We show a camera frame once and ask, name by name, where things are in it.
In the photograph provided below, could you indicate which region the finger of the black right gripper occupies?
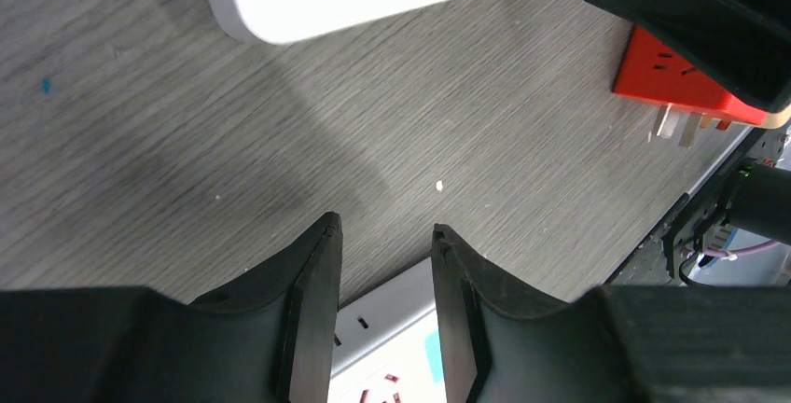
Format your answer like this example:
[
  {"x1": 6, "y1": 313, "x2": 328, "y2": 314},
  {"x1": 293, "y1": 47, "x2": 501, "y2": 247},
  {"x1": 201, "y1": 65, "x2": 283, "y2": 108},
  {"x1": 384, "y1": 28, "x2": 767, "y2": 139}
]
[{"x1": 584, "y1": 0, "x2": 790, "y2": 113}]

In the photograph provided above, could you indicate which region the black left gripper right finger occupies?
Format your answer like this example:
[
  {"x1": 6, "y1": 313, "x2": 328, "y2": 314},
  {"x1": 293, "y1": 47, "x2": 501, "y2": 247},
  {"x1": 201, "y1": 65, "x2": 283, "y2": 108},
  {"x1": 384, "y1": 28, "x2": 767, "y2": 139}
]
[{"x1": 431, "y1": 224, "x2": 790, "y2": 402}]

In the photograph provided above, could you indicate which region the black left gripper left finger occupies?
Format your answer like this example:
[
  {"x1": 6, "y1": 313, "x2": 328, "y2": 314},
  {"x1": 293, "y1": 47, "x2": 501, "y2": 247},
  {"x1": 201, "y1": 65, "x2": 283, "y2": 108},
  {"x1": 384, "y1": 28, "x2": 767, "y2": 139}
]
[{"x1": 1, "y1": 212, "x2": 343, "y2": 402}]

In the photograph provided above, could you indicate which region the red cube socket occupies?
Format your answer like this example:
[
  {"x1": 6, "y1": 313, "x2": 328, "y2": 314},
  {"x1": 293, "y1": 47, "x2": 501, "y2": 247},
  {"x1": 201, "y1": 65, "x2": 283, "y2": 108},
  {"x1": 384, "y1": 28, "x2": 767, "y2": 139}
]
[{"x1": 612, "y1": 26, "x2": 766, "y2": 147}]

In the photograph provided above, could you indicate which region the long white colourful power strip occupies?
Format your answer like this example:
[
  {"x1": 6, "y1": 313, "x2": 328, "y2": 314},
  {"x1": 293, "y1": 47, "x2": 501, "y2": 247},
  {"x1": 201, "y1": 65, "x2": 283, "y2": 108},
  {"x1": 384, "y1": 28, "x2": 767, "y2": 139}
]
[{"x1": 327, "y1": 258, "x2": 446, "y2": 402}]

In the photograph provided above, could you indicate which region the beige cube socket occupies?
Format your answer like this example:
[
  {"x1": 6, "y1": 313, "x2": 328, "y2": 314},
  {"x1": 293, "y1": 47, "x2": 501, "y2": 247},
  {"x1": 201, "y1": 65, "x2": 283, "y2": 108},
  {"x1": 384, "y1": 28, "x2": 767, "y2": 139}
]
[{"x1": 763, "y1": 104, "x2": 791, "y2": 129}]

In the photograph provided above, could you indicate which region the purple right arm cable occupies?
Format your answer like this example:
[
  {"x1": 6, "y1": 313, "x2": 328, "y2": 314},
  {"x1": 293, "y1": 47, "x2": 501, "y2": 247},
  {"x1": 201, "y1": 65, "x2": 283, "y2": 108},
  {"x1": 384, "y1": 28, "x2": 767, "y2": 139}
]
[{"x1": 679, "y1": 239, "x2": 783, "y2": 262}]

